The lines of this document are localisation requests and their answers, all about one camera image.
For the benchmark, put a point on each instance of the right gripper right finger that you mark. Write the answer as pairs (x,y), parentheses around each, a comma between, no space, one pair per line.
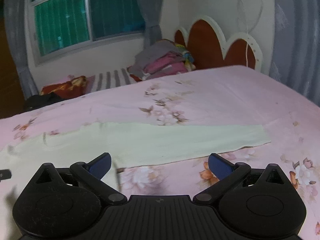
(229,175)

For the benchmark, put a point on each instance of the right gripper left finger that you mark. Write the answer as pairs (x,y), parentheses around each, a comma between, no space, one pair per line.
(90,174)

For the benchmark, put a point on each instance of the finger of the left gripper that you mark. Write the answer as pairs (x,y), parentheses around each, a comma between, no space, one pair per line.
(5,174)

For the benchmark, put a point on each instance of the pale green long-sleeve shirt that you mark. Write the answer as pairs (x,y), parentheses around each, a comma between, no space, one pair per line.
(133,144)

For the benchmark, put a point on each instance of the stack of folded clothes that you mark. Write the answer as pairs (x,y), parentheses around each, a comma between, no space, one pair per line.
(161,59)

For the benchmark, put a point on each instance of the brown wooden door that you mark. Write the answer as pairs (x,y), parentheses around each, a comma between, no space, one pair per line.
(11,95)

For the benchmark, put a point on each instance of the black cloth item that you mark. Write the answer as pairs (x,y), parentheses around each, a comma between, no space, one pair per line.
(38,101)

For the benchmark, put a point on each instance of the pink floral bed sheet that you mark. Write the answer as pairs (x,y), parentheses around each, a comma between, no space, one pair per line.
(216,97)

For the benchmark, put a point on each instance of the grey striped pillow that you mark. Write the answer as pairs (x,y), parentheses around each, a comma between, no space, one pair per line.
(107,80)

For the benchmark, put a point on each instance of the grey patterned side curtain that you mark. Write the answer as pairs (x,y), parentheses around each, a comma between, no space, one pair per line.
(295,59)

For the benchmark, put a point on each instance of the red heart-shaped headboard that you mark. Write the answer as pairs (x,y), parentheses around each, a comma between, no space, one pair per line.
(209,48)

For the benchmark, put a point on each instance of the window with green glass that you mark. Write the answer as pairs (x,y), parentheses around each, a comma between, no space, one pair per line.
(58,27)

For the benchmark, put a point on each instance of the grey left curtain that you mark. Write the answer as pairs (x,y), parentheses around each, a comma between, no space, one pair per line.
(15,31)

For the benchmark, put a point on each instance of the grey right curtain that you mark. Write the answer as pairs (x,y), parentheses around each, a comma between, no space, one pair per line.
(151,13)

